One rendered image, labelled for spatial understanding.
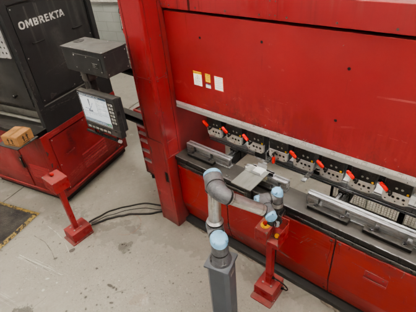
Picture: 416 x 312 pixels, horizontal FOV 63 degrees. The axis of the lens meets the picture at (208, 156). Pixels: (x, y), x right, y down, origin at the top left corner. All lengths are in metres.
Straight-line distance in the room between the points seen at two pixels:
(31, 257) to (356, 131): 3.26
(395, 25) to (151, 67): 1.68
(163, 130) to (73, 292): 1.68
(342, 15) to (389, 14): 0.22
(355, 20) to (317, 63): 0.32
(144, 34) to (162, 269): 2.09
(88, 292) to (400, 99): 2.89
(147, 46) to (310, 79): 1.23
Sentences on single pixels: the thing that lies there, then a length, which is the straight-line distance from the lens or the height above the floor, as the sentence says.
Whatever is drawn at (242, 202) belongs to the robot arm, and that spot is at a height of 1.29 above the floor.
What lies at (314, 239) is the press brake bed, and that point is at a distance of 2.72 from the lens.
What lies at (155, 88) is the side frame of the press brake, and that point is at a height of 1.58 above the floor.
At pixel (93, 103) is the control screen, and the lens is 2.98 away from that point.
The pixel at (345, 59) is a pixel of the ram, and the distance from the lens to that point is 2.06.
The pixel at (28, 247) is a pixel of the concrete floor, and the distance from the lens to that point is 4.15.
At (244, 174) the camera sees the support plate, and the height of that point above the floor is 1.00.
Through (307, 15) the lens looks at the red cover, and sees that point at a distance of 2.06.
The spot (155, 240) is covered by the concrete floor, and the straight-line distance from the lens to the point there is 3.67.
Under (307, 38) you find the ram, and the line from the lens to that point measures 2.11.
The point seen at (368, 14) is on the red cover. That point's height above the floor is 2.24.
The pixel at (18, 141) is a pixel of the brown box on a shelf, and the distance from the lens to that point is 3.77.
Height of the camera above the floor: 2.69
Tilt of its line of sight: 35 degrees down
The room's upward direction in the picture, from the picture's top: 5 degrees counter-clockwise
